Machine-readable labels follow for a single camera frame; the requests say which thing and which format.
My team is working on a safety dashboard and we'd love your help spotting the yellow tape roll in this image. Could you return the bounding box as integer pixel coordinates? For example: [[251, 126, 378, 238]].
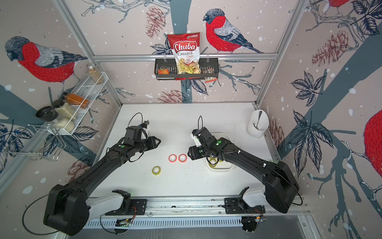
[[152, 166, 161, 176], [208, 157, 219, 168]]

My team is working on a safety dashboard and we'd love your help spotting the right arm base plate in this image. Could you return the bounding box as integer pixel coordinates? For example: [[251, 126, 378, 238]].
[[223, 198, 266, 214]]

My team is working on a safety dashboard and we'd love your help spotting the black wire wall basket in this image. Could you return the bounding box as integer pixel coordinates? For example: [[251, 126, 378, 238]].
[[154, 58, 219, 80]]

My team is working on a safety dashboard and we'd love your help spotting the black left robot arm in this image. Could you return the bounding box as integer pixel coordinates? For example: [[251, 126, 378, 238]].
[[43, 136, 161, 236]]

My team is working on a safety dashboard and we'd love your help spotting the orange spice bottle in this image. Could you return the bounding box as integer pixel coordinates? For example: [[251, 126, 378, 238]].
[[63, 93, 90, 109]]

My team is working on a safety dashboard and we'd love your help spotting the white storage box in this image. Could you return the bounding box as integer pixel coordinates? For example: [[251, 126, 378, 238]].
[[207, 132, 235, 172]]

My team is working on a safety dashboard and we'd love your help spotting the glass grain spice jar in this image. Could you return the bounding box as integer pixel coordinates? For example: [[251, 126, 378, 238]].
[[87, 64, 104, 84]]

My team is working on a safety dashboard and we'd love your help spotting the horizontal aluminium wall bar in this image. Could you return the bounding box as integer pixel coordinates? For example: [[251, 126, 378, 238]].
[[93, 53, 280, 63]]

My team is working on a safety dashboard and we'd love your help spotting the metal spoon in cup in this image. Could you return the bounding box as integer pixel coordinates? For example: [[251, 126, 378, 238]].
[[253, 110, 263, 130]]

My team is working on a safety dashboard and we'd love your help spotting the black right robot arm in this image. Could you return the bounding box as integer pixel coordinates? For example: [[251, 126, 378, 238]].
[[188, 127, 299, 213]]

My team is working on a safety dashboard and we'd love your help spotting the black lid spice jar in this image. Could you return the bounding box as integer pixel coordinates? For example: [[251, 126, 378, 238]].
[[35, 106, 59, 122]]

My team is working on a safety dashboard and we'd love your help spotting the white wire spice rack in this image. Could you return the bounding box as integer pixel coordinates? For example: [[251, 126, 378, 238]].
[[28, 71, 109, 136]]

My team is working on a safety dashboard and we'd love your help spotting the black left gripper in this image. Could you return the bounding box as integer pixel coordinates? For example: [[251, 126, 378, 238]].
[[134, 135, 162, 153]]

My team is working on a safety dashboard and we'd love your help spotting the aluminium front rail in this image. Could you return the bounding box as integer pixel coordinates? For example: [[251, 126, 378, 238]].
[[88, 193, 309, 219]]

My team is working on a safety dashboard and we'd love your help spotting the Chuba cassava chips bag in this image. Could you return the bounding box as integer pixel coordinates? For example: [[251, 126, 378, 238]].
[[167, 32, 202, 74]]

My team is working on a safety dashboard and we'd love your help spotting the white utensil holder cup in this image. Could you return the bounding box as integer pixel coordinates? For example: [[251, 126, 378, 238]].
[[246, 110, 269, 138]]

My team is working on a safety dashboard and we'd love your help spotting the red tape roll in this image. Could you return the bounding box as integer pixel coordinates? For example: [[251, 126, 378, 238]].
[[178, 154, 188, 163], [168, 154, 177, 163]]

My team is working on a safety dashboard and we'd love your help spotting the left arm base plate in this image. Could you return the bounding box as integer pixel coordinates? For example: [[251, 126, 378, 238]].
[[105, 199, 147, 216]]

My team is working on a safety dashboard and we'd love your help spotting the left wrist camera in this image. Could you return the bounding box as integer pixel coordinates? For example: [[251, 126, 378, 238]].
[[124, 125, 148, 141]]

